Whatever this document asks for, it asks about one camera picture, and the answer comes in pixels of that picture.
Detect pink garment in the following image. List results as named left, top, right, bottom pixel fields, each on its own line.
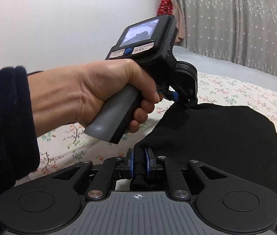
left=173, top=1, right=185, bottom=46

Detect floral cloth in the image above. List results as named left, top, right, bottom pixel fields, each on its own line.
left=15, top=72, right=277, bottom=191

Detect grey bed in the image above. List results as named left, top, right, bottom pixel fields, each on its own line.
left=173, top=46, right=277, bottom=84

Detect red floral garment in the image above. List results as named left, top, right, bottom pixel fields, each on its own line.
left=157, top=0, right=173, bottom=15

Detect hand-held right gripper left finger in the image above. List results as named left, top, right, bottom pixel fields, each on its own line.
left=51, top=148, right=139, bottom=199

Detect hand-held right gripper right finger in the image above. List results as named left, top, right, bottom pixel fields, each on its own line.
left=145, top=147, right=228, bottom=199

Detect black pants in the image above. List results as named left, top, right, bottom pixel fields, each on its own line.
left=130, top=103, right=277, bottom=226

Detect grey star curtain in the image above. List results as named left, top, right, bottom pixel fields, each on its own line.
left=170, top=0, right=277, bottom=76

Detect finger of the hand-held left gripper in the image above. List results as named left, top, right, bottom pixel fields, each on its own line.
left=167, top=91, right=179, bottom=102
left=181, top=94, right=198, bottom=110

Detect person's left hand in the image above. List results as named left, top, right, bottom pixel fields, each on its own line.
left=28, top=59, right=164, bottom=137

